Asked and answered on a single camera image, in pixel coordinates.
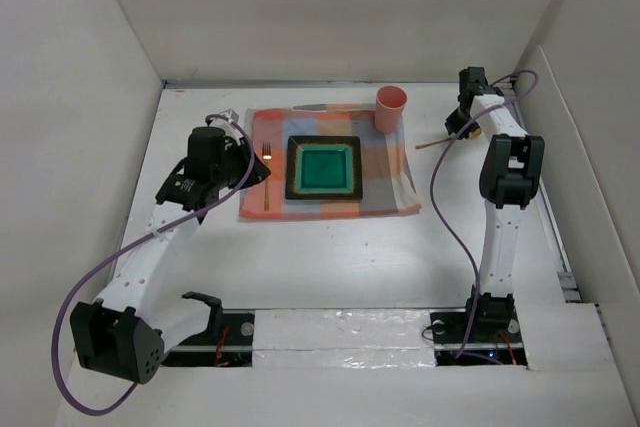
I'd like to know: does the gold fork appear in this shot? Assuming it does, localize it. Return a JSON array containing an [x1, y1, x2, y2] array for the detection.
[[261, 142, 272, 212]]

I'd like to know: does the gold spoon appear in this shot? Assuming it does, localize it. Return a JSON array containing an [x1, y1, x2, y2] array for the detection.
[[414, 127, 482, 150]]

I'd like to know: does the green square ceramic plate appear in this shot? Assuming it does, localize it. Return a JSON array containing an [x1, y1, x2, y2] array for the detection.
[[284, 135, 363, 201]]

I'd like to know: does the pink plastic cup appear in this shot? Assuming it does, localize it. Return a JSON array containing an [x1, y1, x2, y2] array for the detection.
[[374, 85, 408, 134]]

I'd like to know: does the checkered orange blue cloth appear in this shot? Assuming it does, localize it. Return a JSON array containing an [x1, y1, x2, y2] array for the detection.
[[239, 104, 421, 221]]

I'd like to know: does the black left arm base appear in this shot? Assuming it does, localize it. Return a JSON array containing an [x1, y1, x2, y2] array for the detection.
[[162, 310, 255, 368]]

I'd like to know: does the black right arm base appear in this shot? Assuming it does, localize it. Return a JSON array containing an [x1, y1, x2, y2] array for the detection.
[[421, 309, 528, 367]]

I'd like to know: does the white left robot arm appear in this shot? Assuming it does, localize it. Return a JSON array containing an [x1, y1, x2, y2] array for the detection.
[[70, 126, 270, 384]]

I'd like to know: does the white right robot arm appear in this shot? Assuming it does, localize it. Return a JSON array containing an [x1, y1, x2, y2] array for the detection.
[[445, 67, 545, 341]]

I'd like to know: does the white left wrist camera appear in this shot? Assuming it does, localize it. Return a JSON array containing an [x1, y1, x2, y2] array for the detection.
[[220, 109, 240, 130]]

